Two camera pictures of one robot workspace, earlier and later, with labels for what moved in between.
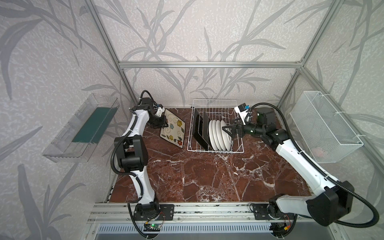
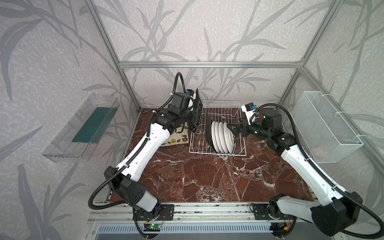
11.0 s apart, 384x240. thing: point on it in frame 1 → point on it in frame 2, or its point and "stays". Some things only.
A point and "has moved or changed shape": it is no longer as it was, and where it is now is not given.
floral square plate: x=175 y=132 has moved or changed shape
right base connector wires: x=280 y=229 stays
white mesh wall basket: x=328 y=139 stays
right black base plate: x=260 y=213 stays
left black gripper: x=161 y=121 → x=197 y=106
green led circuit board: x=152 y=227 stays
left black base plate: x=165 y=212 stays
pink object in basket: x=318 y=151 stays
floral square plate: x=198 y=132 → x=198 y=108
